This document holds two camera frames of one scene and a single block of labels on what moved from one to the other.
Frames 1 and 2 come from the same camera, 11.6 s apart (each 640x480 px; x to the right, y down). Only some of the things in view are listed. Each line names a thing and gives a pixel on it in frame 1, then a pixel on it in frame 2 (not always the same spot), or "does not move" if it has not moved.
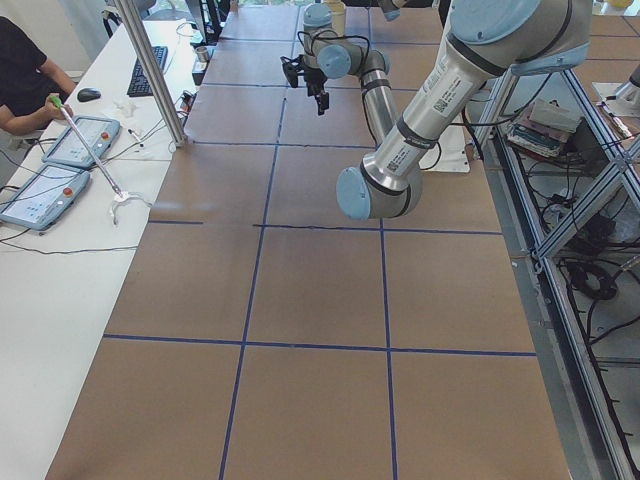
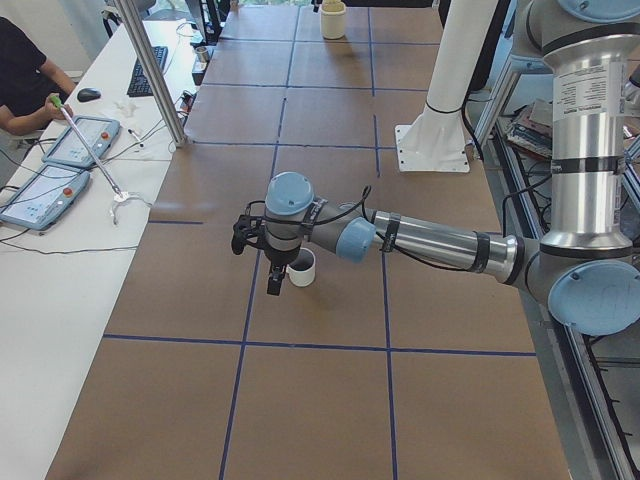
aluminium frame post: [154, 73] does not move
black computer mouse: [88, 94] does not move
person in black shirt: [27, 80] does not move
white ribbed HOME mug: [337, 7] -> [301, 270]
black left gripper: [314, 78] -> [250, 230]
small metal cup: [202, 54] does not move
